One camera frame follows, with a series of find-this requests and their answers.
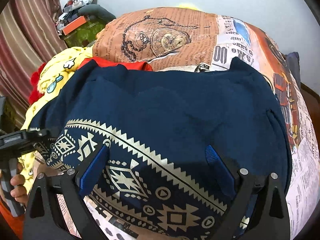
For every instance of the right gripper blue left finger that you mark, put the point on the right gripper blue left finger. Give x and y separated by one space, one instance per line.
90 169

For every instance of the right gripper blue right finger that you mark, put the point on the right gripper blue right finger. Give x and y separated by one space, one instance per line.
226 177

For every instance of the navy patterned hooded jacket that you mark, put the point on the navy patterned hooded jacket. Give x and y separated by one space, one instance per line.
157 126

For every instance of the orange left sleeve forearm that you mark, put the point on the orange left sleeve forearm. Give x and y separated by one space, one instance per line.
16 223

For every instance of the person's left hand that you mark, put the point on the person's left hand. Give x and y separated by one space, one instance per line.
19 193

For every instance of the red fluffy garment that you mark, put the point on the red fluffy garment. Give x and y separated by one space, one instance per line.
34 80

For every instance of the yellow duck print blanket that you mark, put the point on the yellow duck print blanket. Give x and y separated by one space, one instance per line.
54 76

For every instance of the striped red beige curtain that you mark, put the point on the striped red beige curtain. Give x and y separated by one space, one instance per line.
28 39

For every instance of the red folded garment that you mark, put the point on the red folded garment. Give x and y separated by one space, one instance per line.
140 65

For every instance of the orange shoe box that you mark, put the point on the orange shoe box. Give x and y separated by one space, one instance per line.
73 25

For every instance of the green floral storage box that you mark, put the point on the green floral storage box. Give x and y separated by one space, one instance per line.
84 34

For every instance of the dark bag on floor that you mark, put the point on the dark bag on floor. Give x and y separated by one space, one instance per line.
292 60

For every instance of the newspaper print bed cover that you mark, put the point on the newspaper print bed cover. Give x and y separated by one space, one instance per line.
191 41

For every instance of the dark grey cushion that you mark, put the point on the dark grey cushion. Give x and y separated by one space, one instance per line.
96 11

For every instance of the yellow round object behind bed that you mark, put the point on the yellow round object behind bed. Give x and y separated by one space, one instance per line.
189 6

